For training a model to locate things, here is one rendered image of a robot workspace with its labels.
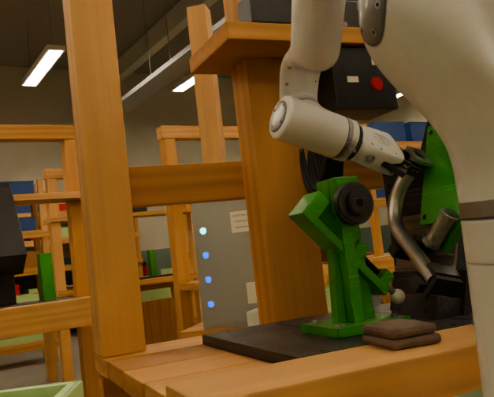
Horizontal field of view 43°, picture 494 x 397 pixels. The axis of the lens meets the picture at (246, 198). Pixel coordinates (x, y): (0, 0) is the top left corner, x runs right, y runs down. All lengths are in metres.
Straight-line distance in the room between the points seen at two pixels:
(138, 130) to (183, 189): 10.50
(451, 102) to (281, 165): 0.98
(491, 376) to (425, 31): 0.27
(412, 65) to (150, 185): 1.00
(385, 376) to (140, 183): 0.79
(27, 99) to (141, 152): 2.20
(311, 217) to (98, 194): 0.46
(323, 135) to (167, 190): 0.43
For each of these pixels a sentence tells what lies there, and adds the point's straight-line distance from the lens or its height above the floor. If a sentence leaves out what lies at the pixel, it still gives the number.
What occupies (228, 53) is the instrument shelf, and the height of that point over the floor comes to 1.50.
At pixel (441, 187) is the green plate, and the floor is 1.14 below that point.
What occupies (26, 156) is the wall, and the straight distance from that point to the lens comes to 11.26.
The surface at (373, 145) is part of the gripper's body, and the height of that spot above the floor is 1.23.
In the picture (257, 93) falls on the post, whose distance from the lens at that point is 1.47.
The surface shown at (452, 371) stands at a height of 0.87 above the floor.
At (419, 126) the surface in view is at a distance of 7.14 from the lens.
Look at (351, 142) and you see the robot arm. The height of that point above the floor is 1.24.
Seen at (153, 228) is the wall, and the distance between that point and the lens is 11.74.
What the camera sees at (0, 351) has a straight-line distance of 7.83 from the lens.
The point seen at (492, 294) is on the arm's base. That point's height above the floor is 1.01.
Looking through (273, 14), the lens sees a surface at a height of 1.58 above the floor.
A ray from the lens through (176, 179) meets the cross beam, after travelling 1.45.
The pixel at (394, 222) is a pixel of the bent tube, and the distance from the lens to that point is 1.33.
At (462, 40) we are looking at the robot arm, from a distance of 0.48.
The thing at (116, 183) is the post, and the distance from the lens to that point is 1.32.
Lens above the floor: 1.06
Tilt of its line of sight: 5 degrees up
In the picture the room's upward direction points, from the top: 6 degrees counter-clockwise
